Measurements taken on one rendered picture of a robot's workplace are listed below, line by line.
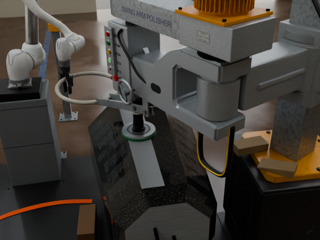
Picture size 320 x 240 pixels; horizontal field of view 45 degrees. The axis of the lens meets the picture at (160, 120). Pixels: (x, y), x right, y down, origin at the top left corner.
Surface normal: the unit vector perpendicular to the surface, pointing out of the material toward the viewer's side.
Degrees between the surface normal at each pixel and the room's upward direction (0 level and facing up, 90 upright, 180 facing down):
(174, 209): 90
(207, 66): 90
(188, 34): 90
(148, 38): 90
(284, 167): 11
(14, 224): 0
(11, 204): 0
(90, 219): 0
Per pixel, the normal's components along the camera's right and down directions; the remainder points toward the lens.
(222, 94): 0.06, 0.49
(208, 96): -0.54, 0.42
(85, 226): -0.01, -0.87
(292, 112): -0.78, 0.32
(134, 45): 0.61, 0.38
